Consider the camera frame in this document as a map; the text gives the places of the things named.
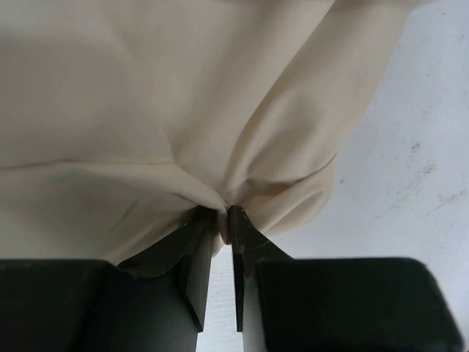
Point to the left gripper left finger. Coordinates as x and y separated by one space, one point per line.
166 303

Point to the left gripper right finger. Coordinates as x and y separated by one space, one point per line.
249 248

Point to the beige trousers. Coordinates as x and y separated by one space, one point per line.
118 117

